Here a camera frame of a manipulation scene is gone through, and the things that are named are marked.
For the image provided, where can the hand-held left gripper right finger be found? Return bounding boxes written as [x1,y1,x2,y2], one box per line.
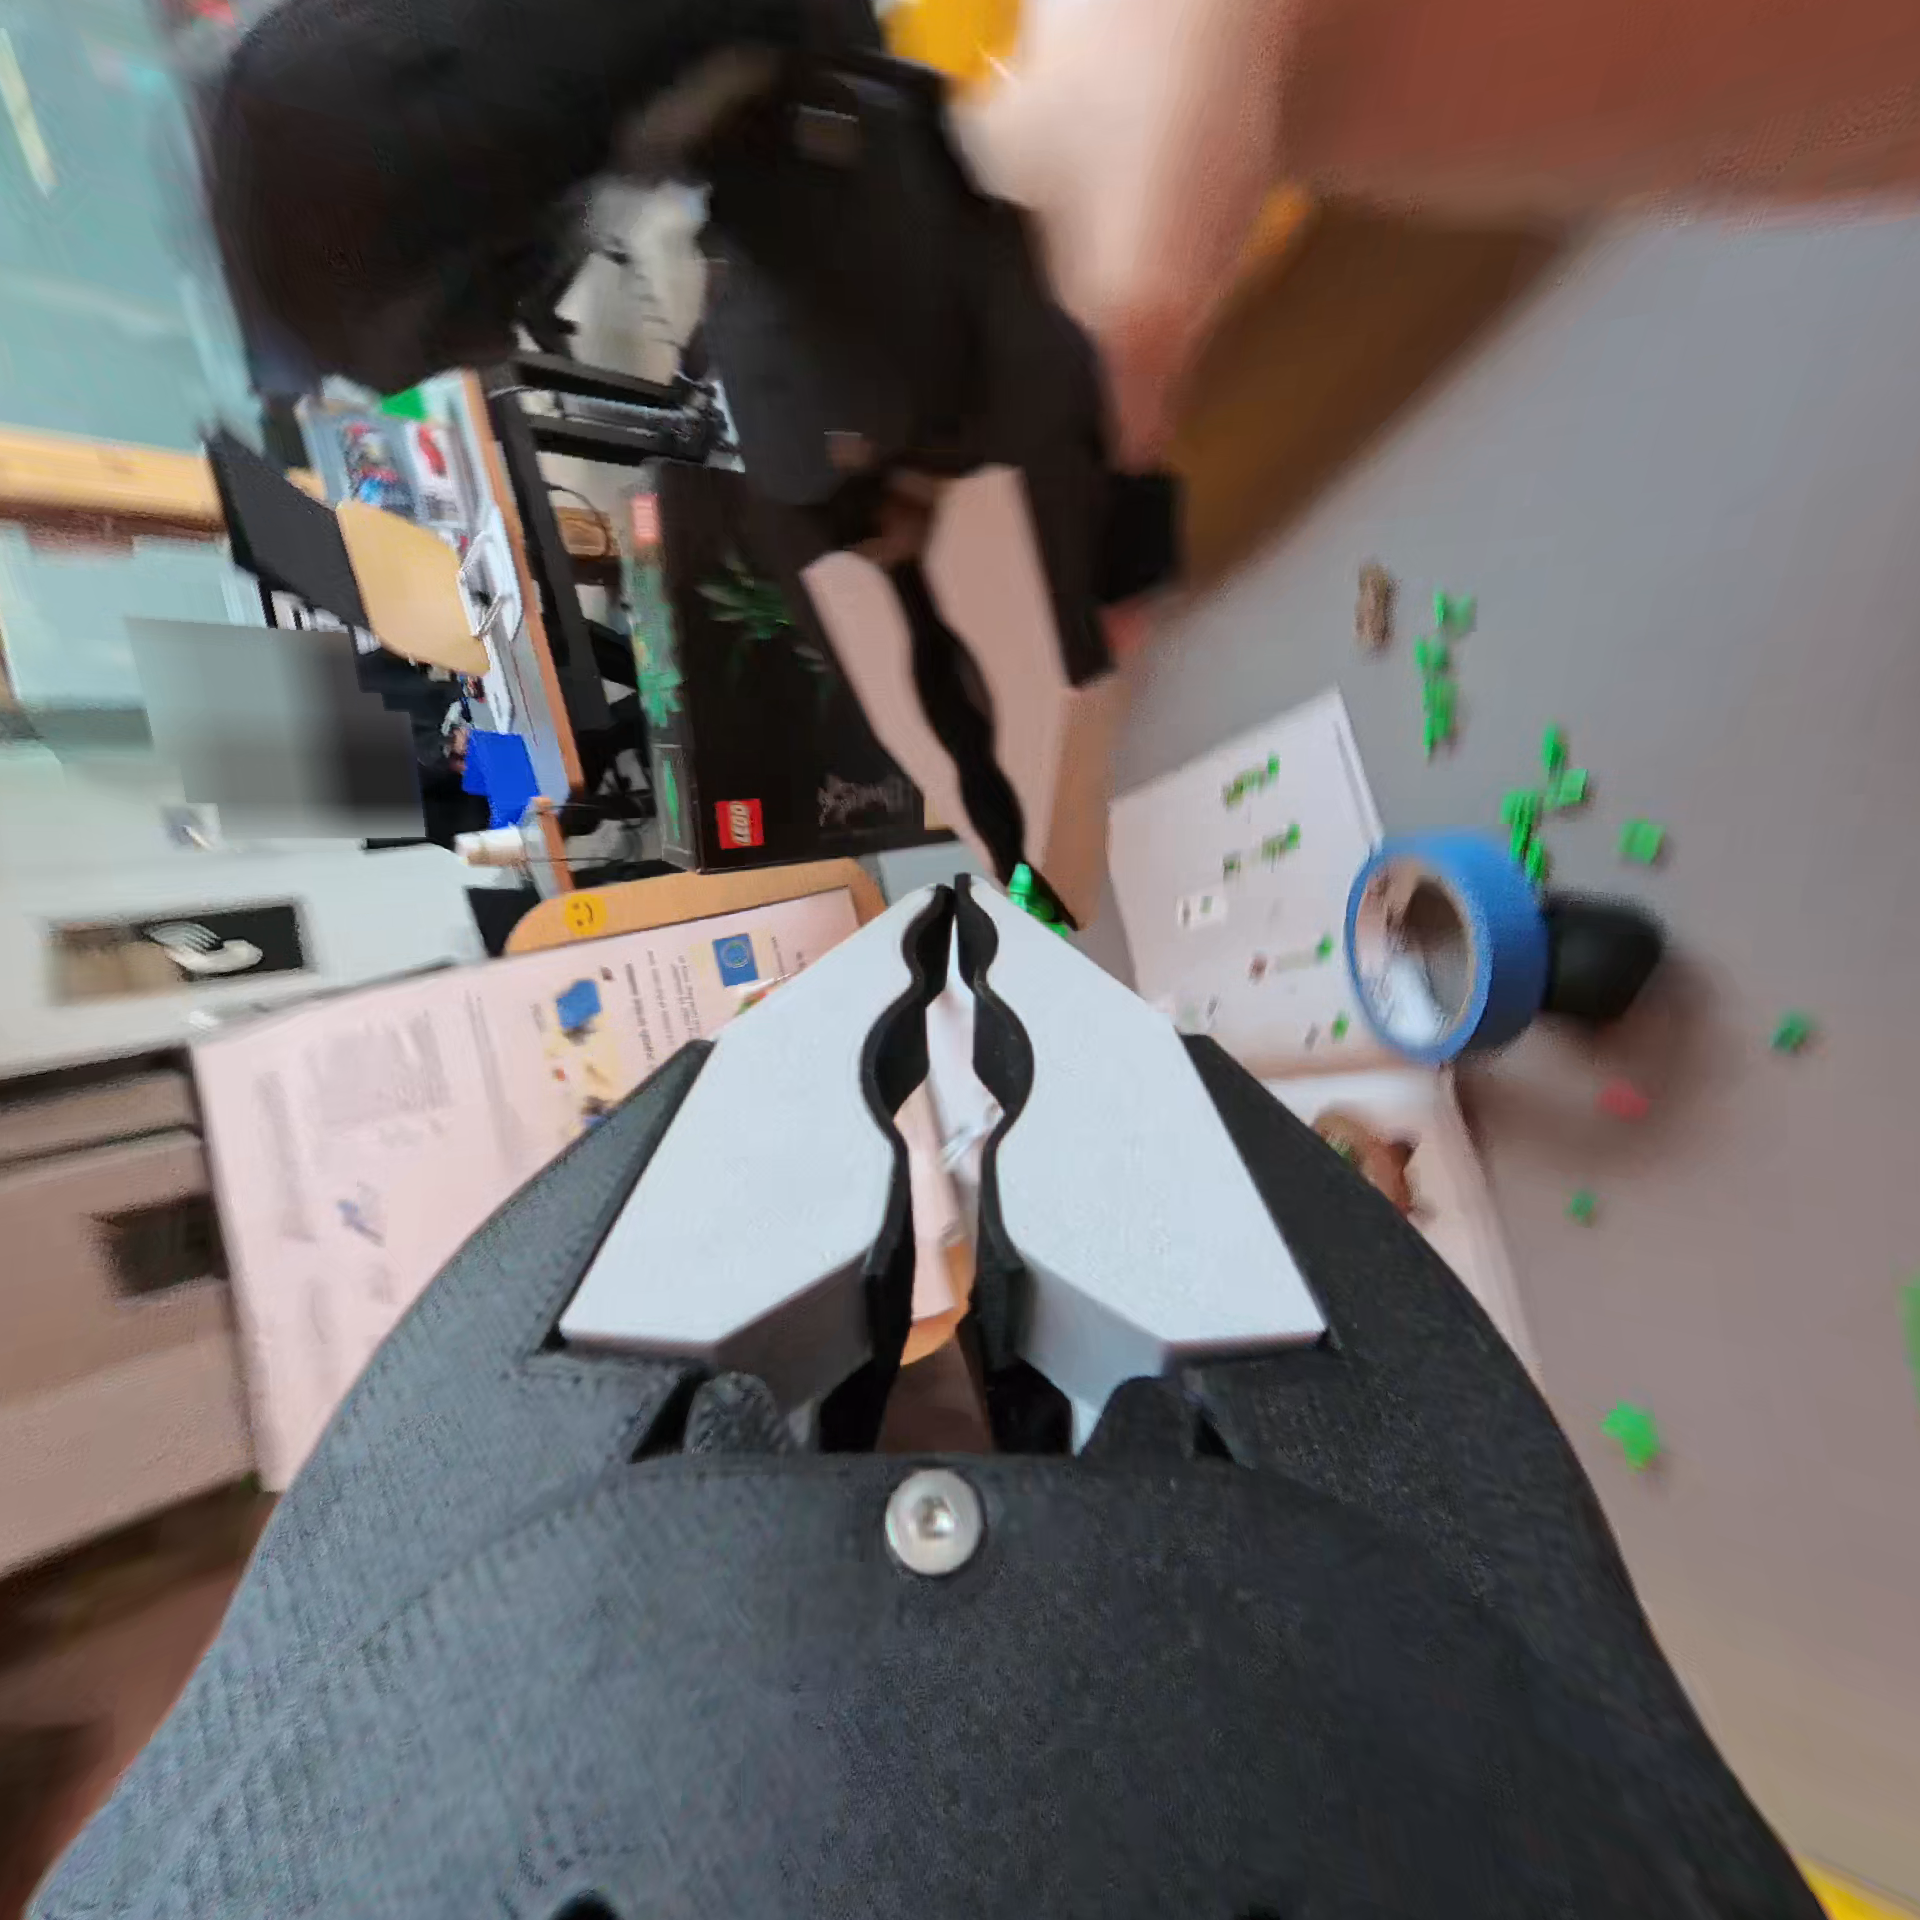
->
[957,875,1332,1455]

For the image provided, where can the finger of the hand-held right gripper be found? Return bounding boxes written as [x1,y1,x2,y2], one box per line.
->
[799,551,1042,898]
[920,466,1138,920]

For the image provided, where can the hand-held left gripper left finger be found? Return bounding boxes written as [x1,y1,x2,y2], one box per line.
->
[558,881,962,1455]

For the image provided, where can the person's right forearm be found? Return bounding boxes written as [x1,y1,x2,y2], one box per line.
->
[960,0,1920,460]

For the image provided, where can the black lego box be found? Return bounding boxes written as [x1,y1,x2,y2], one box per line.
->
[627,462,936,875]

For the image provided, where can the white lego instruction booklet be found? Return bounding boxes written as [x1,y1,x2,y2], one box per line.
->
[1108,689,1535,1356]

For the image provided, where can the scattered green lego pieces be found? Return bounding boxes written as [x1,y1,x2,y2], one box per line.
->
[1409,587,1920,1473]

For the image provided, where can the white printed instruction sheet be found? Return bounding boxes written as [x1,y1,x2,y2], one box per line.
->
[186,887,966,1490]

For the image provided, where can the blue plastic bin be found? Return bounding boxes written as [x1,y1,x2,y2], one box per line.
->
[461,726,541,828]

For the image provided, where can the blue tape roll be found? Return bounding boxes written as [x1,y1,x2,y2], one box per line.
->
[1341,828,1549,1067]

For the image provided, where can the black round object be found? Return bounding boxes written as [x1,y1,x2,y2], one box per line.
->
[1543,891,1669,1032]

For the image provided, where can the white cabinet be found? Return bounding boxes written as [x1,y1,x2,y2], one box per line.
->
[0,837,485,1569]

